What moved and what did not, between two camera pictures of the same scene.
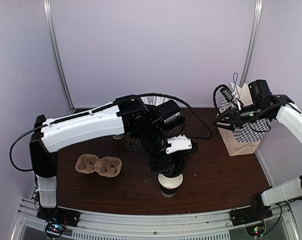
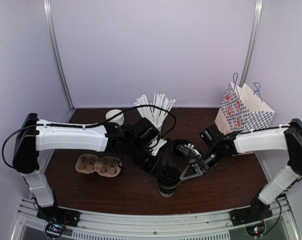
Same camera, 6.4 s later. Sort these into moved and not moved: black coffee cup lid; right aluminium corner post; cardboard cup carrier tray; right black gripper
Moved: black coffee cup lid; right black gripper
Not moved: cardboard cup carrier tray; right aluminium corner post
